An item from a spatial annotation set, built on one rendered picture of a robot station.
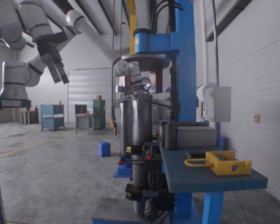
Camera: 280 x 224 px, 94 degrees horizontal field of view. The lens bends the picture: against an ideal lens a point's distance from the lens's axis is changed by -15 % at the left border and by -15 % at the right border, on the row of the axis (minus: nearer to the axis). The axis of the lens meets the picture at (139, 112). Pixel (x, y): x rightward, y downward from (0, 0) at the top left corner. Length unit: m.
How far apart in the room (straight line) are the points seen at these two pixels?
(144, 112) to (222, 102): 0.89
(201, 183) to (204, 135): 0.57
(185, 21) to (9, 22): 1.48
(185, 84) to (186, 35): 0.51
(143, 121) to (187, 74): 0.63
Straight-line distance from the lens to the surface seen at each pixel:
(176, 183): 0.64
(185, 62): 1.60
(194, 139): 1.15
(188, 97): 1.55
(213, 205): 0.77
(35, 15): 0.74
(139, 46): 1.65
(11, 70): 1.29
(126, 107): 2.86
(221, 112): 1.86
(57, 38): 0.69
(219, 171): 0.72
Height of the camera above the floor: 1.35
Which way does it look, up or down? 2 degrees down
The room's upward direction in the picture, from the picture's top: straight up
